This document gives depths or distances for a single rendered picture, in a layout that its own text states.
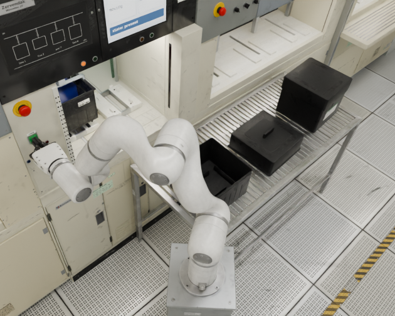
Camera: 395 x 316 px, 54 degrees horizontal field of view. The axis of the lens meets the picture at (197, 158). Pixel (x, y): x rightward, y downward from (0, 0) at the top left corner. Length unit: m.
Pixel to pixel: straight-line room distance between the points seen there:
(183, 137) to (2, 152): 0.74
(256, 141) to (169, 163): 1.09
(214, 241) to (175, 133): 0.40
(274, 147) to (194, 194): 0.95
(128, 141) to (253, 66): 1.59
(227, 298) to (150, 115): 1.02
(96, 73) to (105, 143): 1.34
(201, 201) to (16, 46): 0.75
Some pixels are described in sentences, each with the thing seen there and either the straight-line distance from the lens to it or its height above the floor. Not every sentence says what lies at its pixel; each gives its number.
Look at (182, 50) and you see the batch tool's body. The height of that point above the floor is 1.33.
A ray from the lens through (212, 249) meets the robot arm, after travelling 1.28.
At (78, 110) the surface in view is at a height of 1.04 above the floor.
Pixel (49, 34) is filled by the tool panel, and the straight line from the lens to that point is 1.40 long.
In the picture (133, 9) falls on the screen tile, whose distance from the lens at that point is 1.55.
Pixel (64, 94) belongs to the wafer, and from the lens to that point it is 2.03.
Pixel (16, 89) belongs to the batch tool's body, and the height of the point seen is 1.44.
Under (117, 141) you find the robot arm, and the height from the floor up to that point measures 1.52.
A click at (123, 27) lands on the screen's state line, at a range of 1.56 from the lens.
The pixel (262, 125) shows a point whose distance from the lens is 2.14.
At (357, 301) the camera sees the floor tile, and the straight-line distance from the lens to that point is 2.72.
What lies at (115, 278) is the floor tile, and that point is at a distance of 2.53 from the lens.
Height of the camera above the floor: 2.29
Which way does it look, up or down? 48 degrees down
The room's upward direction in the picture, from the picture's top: 6 degrees clockwise
